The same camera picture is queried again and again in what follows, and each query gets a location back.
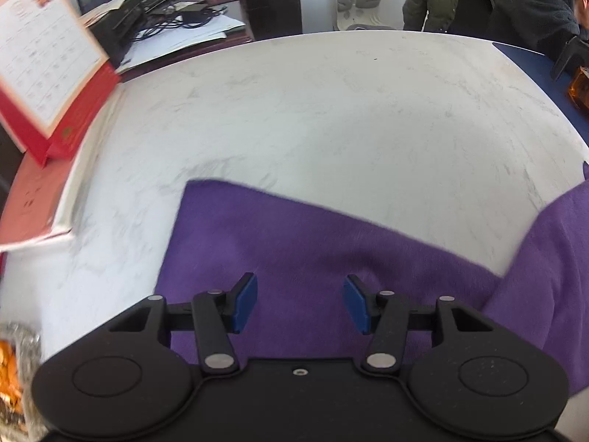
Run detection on glass teapot with amber tea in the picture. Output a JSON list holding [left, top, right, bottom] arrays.
[[551, 34, 589, 112]]

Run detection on white papers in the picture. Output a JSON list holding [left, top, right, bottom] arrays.
[[120, 13, 247, 69]]

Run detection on black printer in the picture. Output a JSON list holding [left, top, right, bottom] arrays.
[[89, 0, 148, 69]]

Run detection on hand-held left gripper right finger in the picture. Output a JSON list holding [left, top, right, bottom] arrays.
[[341, 275, 493, 375]]

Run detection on grey slippers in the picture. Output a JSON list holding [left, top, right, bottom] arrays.
[[332, 0, 397, 32]]

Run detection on blue table mat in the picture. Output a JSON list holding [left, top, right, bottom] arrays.
[[492, 41, 589, 148]]

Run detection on black cabinet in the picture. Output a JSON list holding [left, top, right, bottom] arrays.
[[239, 0, 303, 41]]

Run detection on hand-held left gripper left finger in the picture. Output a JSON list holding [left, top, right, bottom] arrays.
[[109, 273, 258, 375]]

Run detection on red book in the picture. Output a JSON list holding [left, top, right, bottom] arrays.
[[0, 85, 125, 253]]

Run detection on purple towel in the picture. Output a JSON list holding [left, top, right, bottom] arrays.
[[156, 161, 589, 397]]

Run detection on black power adapter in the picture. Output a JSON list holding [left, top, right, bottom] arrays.
[[180, 4, 209, 23]]

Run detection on red desk calendar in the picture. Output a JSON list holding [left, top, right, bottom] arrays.
[[0, 0, 121, 166]]

